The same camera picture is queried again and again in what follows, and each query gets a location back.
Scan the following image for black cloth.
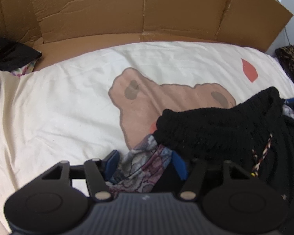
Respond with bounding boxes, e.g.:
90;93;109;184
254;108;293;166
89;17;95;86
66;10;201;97
0;38;42;71

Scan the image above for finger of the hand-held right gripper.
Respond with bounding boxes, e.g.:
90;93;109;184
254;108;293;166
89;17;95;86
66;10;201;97
283;97;294;110

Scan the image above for flattened cardboard box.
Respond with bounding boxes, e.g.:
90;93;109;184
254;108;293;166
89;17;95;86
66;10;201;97
0;0;294;71

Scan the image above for cream cartoon printed blanket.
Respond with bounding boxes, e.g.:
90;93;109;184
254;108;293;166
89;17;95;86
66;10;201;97
0;40;294;235

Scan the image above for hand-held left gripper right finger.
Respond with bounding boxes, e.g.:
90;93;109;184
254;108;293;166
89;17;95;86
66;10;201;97
171;151;255;200

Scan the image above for floral cloth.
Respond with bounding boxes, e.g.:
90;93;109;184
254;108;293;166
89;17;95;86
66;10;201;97
11;61;37;77

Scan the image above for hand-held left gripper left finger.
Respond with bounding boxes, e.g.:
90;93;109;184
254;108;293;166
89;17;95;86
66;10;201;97
39;149;120;200

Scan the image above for black bear print shorts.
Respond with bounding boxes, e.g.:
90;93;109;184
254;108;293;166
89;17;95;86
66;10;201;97
108;86;294;201

